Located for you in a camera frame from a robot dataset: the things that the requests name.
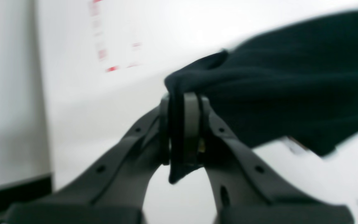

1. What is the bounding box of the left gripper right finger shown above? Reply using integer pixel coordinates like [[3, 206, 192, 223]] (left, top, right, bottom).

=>
[[184, 93, 354, 224]]

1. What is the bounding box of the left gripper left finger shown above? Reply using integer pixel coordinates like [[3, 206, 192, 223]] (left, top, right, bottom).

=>
[[5, 95, 169, 224]]

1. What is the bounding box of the black graphic t-shirt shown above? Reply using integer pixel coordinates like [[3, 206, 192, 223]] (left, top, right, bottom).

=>
[[164, 7, 358, 184]]

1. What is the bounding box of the red tape rectangle marking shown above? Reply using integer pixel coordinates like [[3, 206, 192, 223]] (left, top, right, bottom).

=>
[[88, 0, 142, 73]]

